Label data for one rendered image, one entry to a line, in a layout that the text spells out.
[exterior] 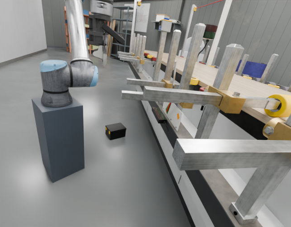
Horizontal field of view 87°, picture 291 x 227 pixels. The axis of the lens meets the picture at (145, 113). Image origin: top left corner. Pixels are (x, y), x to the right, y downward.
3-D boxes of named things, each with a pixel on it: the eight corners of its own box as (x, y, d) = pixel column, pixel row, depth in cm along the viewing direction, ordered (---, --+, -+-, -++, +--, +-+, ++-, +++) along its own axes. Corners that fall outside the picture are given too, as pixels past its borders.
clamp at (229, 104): (223, 113, 44) (230, 97, 42) (200, 96, 56) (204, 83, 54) (241, 114, 46) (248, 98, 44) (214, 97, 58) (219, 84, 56)
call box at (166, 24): (160, 31, 106) (163, 18, 103) (158, 31, 112) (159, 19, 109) (170, 33, 108) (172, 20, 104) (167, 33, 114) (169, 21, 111)
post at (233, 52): (189, 169, 64) (235, 43, 43) (185, 162, 67) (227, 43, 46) (196, 168, 65) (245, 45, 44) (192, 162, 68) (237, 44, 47)
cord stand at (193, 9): (179, 65, 329) (194, 3, 282) (177, 64, 337) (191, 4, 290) (182, 65, 331) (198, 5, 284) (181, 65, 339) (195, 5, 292)
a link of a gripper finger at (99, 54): (92, 65, 67) (92, 46, 68) (106, 67, 68) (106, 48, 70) (92, 62, 64) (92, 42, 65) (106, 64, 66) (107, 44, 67)
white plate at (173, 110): (176, 131, 75) (181, 113, 71) (161, 108, 98) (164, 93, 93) (177, 131, 75) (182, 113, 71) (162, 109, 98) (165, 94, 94)
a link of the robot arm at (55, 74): (42, 84, 104) (38, 57, 97) (69, 84, 113) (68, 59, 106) (42, 92, 93) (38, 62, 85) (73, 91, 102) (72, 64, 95)
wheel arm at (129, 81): (126, 85, 90) (127, 78, 88) (125, 83, 93) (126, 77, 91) (192, 92, 100) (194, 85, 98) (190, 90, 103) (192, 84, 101)
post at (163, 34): (151, 92, 126) (162, 30, 107) (149, 90, 131) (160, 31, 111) (156, 92, 127) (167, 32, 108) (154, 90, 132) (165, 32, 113)
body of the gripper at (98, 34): (89, 44, 72) (89, 14, 67) (108, 47, 75) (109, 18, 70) (88, 45, 66) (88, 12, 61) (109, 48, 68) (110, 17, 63)
